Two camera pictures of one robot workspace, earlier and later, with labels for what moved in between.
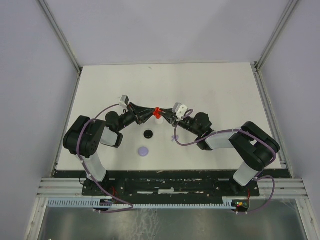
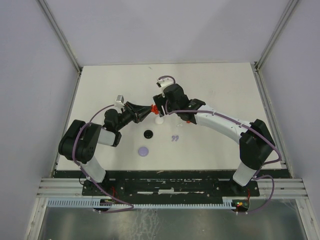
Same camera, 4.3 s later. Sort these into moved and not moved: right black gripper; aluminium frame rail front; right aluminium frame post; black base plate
Moved: right black gripper
Not moved: right aluminium frame post; aluminium frame rail front; black base plate
